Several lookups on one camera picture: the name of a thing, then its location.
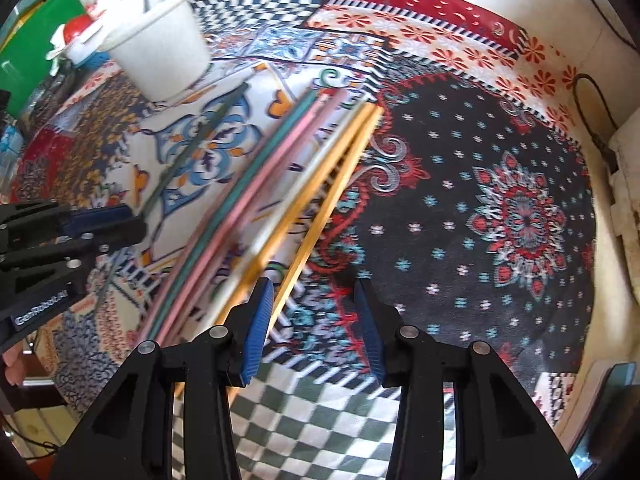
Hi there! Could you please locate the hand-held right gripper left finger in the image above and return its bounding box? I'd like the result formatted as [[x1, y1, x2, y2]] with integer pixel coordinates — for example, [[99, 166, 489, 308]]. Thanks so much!
[[52, 276, 275, 480]]

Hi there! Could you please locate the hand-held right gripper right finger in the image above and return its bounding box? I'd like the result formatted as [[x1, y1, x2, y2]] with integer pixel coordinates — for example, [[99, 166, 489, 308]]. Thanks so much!
[[354, 279, 576, 480]]

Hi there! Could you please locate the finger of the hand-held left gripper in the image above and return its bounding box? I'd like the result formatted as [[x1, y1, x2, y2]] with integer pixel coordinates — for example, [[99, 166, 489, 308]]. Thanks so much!
[[0, 217, 148, 286], [0, 200, 131, 241]]

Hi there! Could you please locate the white plastic cup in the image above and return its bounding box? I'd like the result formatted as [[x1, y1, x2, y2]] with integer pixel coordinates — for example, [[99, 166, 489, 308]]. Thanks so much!
[[97, 0, 213, 103]]

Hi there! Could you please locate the person's left hand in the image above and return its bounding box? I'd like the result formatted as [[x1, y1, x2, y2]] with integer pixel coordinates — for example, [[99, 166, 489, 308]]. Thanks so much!
[[0, 347, 28, 388]]

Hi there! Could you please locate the pink chopstick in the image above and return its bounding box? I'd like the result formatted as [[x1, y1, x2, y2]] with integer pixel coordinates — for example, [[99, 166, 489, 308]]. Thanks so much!
[[137, 91, 332, 341], [160, 89, 351, 346]]

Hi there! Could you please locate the green box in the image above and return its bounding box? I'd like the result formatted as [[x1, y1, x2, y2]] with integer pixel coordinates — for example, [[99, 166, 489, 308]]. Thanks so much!
[[0, 0, 88, 116]]

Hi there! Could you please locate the red white plastic container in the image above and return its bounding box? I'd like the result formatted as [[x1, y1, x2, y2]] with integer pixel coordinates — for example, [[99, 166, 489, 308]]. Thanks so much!
[[47, 14, 108, 63]]

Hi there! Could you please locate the patterned patchwork tablecloth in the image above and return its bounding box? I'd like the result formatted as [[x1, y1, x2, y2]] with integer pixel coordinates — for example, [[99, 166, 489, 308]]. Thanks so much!
[[10, 0, 598, 480]]

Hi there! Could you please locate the dark tablet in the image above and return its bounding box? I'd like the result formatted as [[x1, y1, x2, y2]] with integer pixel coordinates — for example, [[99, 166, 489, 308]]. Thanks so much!
[[570, 360, 638, 478]]

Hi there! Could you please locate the white worn appliance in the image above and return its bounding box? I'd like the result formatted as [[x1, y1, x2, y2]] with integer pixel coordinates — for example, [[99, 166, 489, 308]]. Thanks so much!
[[607, 122, 640, 306]]

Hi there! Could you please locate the thick black cable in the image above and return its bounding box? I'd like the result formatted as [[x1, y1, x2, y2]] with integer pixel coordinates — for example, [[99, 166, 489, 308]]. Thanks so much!
[[572, 74, 621, 171]]

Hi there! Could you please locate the thin black cable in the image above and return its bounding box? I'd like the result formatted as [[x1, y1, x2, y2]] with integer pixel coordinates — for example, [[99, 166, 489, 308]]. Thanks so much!
[[557, 0, 640, 56]]

